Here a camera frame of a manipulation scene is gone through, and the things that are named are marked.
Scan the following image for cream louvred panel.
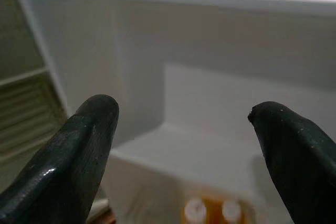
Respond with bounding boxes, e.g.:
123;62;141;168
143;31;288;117
0;69;68;163

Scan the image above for white fridge door shelf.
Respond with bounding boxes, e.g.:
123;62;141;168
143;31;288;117
101;62;279;224

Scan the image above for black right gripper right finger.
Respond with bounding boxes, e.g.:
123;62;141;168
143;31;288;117
247;101;336;224

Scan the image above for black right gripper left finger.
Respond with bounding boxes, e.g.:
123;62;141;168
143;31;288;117
0;94;120;224

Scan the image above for orange juice bottle white cap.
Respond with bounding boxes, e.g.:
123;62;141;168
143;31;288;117
181;195;215;224
214;196;249;224

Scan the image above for white fridge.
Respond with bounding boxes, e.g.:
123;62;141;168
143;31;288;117
10;0;336;224

